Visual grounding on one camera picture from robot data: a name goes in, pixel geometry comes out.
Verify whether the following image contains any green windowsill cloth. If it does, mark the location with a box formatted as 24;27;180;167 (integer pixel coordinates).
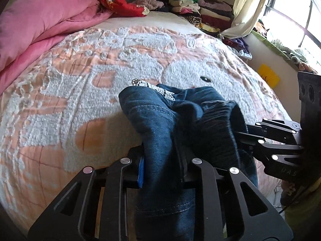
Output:
251;29;300;64

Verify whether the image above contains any stack of folded clothes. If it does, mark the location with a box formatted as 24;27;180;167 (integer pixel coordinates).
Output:
160;0;235;37

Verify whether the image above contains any yellow paper bag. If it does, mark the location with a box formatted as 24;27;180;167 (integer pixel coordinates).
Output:
258;64;280;88

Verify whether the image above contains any cream curtain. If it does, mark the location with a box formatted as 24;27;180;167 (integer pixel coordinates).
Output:
221;0;275;40

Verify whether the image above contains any beige bed sheet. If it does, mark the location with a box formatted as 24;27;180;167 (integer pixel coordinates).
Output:
100;10;209;35

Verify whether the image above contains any mauve fuzzy cloth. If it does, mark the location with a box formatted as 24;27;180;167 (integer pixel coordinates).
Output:
133;0;165;10

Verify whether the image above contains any red embroidered cloth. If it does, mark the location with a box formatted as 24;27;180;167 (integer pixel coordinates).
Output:
95;0;150;17

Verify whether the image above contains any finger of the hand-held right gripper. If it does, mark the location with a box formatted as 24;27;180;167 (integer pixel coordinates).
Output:
234;131;304;182
246;118;303;145

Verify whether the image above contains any peach printed bunny blanket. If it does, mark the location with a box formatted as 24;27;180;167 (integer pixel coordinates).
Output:
0;25;291;234

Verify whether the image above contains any window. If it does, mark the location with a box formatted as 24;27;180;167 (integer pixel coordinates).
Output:
261;0;321;66

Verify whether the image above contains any purple cloth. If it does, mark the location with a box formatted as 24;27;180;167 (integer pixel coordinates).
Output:
222;37;252;60

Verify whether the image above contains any pink duvet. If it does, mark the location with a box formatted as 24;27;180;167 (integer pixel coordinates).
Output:
0;0;114;96

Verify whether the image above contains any blue denim garment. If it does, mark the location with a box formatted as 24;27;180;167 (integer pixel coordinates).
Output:
118;79;259;241

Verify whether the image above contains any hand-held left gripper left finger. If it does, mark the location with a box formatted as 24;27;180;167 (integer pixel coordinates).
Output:
27;146;146;241

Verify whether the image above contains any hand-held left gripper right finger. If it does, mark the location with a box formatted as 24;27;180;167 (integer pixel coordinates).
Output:
179;153;294;241

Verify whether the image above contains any pile of small garments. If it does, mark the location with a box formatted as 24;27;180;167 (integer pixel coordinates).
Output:
271;39;319;75

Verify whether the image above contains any person's green garment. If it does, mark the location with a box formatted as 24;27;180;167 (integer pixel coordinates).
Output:
281;196;321;241

